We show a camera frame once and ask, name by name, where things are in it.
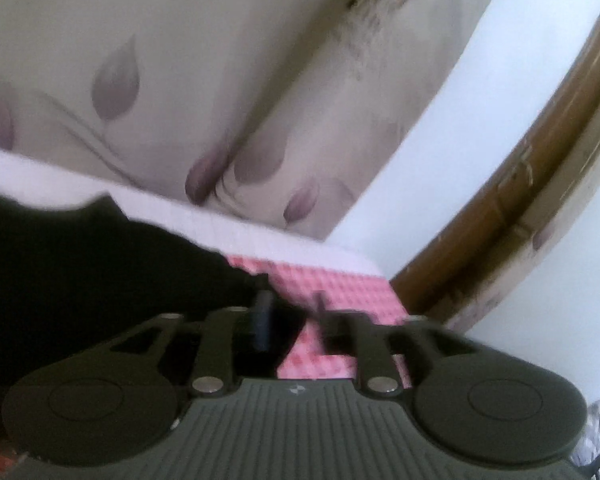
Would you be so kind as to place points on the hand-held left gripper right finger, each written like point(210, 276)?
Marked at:
point(326, 321)

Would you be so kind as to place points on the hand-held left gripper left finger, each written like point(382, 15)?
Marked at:
point(263, 321)

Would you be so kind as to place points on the black garment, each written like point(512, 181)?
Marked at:
point(95, 270)

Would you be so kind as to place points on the pink checked blanket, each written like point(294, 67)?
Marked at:
point(350, 290)

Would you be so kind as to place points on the pink checkered bed sheet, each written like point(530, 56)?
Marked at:
point(170, 210)

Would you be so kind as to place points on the leaf print curtain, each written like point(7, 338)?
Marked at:
point(190, 70)

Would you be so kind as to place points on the brown wooden door frame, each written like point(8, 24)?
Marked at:
point(545, 160)

